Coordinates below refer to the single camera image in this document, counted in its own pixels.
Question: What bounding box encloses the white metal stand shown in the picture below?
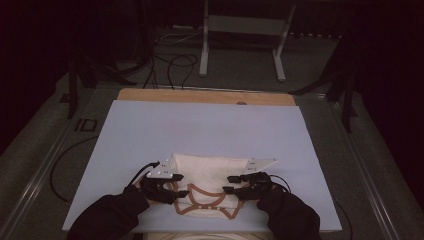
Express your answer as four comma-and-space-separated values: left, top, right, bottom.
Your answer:
198, 0, 297, 83

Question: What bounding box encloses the black looped floor cable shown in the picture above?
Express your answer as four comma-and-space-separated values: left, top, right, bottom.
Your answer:
143, 53, 199, 90

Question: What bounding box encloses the black metal stand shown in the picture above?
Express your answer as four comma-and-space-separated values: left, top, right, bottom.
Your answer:
59, 56, 138, 120
289, 33, 359, 134

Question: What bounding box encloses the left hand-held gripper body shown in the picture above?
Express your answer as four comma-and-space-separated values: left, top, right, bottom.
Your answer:
139, 158, 179, 205

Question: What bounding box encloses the wooden table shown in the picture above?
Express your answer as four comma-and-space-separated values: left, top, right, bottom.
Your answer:
116, 87, 297, 107

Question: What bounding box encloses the pale blue table mat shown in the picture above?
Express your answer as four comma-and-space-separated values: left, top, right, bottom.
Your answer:
62, 99, 343, 233

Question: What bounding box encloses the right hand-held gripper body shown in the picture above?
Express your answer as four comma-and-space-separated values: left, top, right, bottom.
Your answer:
238, 157, 278, 201

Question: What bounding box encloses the left hand-held gripper cable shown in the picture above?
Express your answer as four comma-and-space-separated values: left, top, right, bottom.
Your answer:
128, 161, 161, 189

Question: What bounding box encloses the cream baby bodysuit brown trim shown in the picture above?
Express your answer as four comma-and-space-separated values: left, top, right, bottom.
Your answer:
165, 152, 256, 220

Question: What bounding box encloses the white floor cable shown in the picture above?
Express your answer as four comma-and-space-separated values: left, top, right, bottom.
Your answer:
153, 28, 204, 47

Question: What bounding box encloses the hand-held gripper cable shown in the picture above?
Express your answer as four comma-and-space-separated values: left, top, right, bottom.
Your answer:
128, 161, 161, 189
269, 174, 292, 194

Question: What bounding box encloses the right hand-held gripper cable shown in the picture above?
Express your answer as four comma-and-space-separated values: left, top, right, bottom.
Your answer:
269, 174, 292, 194

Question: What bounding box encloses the long black floor cable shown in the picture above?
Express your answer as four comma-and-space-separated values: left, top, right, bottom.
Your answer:
49, 134, 99, 204

